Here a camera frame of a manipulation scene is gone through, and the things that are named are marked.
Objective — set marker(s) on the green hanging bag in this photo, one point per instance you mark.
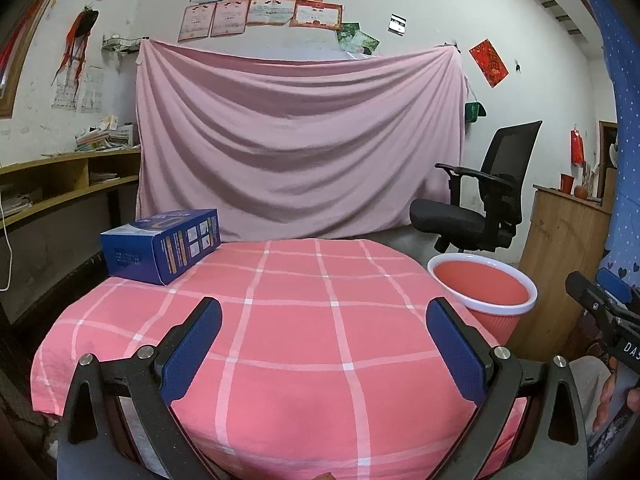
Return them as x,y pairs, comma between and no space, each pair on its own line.
474,111

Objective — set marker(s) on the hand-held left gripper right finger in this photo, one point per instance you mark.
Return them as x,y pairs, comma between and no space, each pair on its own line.
455,345

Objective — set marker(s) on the orange fruit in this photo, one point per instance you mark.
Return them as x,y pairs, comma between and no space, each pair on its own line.
580,191

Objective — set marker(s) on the person's left hand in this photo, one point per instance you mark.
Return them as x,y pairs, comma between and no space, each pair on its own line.
324,476

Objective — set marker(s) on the small black white card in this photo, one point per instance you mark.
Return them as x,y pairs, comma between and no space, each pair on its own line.
397,23

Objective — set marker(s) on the wooden window frame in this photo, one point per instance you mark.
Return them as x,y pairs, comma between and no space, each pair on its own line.
6,111

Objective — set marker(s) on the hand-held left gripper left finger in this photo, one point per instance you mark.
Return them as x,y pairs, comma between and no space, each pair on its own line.
192,345

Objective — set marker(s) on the small red cup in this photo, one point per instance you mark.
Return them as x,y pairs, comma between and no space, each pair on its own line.
566,182

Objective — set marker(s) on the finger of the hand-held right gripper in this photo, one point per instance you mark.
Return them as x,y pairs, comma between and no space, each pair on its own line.
615,285
585,292

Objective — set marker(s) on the wooden shelf desk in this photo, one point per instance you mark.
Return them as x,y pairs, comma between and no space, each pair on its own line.
65,180

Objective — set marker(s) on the person's right hand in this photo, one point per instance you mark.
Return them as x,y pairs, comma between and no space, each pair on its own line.
606,397

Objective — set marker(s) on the red cloth strips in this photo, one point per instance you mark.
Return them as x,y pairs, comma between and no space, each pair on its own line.
10,50

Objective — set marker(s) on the pile of papers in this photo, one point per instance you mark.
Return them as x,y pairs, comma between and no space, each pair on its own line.
102,177
15,202

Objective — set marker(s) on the red paper wall poster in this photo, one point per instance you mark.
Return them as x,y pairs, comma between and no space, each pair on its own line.
488,62

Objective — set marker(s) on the red tassel wall decoration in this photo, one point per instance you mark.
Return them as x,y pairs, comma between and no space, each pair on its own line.
77,42

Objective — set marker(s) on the red hanging decoration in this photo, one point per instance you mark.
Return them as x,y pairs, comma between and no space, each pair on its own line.
577,146

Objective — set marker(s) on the wooden cabinet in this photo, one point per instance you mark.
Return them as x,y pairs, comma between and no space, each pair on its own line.
560,240

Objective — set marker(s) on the printed wall sheet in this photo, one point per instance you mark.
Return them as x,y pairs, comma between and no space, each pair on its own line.
66,90
93,90

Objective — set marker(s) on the pink hanging cloth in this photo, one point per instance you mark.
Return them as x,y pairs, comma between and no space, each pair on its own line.
300,150

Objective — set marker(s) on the blue dotted curtain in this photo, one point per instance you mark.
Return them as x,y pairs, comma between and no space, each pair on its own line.
620,85

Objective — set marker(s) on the green photo print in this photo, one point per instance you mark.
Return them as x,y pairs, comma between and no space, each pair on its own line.
347,31
365,44

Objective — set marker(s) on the black office chair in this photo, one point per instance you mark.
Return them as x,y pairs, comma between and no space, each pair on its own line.
445,217

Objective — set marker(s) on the pink trash bin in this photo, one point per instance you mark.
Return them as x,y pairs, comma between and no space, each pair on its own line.
480,280

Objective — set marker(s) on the blue cardboard box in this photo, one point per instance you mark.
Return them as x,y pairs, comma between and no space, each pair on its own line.
135,257

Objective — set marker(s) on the pink checked tablecloth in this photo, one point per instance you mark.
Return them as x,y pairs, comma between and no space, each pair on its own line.
300,350

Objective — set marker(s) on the stack of books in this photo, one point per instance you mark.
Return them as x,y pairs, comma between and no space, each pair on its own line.
107,137

